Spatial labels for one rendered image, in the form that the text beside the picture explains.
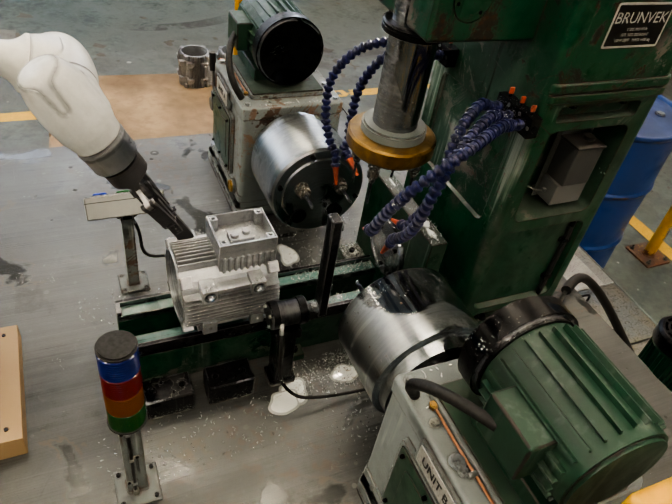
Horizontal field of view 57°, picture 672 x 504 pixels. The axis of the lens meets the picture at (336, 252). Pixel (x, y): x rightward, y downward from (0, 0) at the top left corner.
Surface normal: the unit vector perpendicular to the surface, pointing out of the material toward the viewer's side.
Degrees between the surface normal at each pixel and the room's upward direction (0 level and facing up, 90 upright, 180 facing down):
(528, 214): 3
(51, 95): 77
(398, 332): 35
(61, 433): 0
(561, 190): 90
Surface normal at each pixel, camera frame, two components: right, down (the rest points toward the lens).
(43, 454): 0.14, -0.74
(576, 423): -0.49, -0.46
